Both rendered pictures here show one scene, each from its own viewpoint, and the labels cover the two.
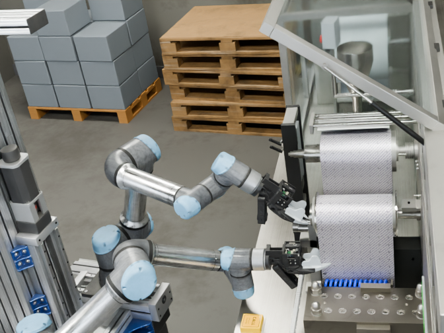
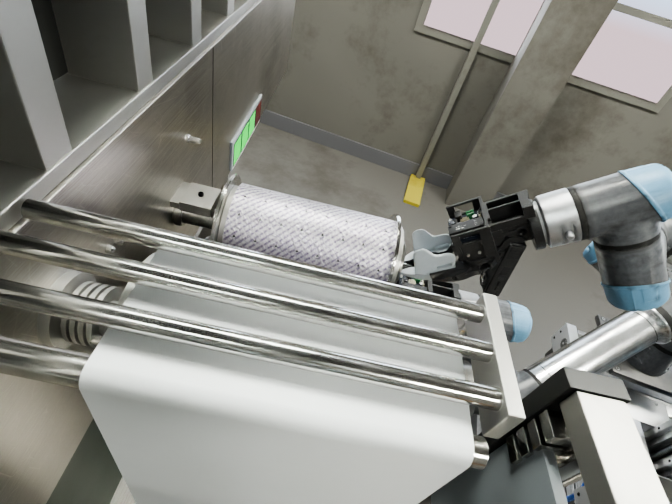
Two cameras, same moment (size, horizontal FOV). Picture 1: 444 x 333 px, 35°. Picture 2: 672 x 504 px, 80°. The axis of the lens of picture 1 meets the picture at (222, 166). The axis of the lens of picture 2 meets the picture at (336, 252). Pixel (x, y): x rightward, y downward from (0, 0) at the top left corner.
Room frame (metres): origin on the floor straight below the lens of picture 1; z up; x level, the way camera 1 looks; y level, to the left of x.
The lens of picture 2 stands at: (2.26, -0.53, 1.67)
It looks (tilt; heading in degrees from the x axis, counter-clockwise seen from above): 44 degrees down; 157
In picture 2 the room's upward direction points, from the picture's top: 18 degrees clockwise
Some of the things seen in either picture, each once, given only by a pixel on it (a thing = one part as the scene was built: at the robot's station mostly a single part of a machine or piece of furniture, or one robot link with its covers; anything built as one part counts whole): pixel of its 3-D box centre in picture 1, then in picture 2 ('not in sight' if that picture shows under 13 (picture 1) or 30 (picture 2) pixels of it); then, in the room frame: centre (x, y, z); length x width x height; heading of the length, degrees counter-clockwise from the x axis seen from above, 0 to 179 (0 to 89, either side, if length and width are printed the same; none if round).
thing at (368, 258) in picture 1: (356, 259); not in sight; (1.77, -0.38, 1.11); 0.23 x 0.01 x 0.18; 73
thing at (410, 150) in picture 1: (406, 150); (103, 316); (2.02, -0.63, 1.34); 0.07 x 0.07 x 0.07; 73
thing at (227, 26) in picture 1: (246, 67); not in sight; (5.25, -0.34, 0.41); 1.15 x 0.79 x 0.82; 63
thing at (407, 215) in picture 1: (409, 213); (201, 216); (1.78, -0.56, 1.25); 0.07 x 0.04 x 0.04; 73
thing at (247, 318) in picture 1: (252, 323); not in sight; (1.78, -0.01, 0.91); 0.07 x 0.07 x 0.02; 73
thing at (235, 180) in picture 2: (396, 213); (226, 222); (1.79, -0.52, 1.25); 0.15 x 0.01 x 0.15; 163
